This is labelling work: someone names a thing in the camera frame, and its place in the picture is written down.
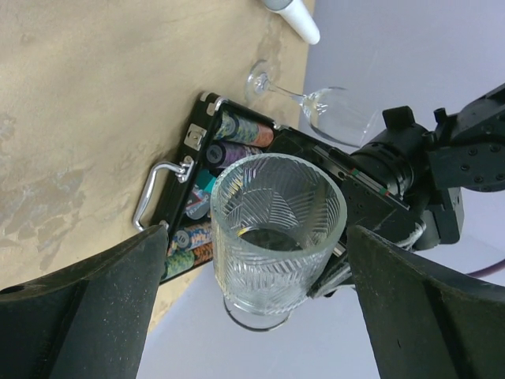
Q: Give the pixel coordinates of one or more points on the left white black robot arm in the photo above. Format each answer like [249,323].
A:
[406,184]

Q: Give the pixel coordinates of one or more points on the red brown chip stack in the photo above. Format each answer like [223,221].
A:
[258,136]

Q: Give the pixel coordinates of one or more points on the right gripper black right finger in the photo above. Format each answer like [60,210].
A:
[425,320]

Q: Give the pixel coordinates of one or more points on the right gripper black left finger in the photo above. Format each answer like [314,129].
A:
[87,320]

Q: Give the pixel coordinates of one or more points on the clear dealer button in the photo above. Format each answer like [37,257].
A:
[198,204]

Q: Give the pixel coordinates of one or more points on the purple white chip stack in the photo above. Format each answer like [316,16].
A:
[223,154]

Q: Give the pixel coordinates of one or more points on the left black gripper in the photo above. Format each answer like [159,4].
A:
[369,205]

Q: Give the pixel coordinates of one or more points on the white grey handheld tool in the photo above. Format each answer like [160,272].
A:
[297,16]

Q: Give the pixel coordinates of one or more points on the teal dealer block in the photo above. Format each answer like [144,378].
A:
[205,180]

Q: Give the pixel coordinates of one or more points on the dark green chip stack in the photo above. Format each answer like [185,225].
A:
[235,128]

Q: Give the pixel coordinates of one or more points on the black poker chip case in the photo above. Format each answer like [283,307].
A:
[169,184]

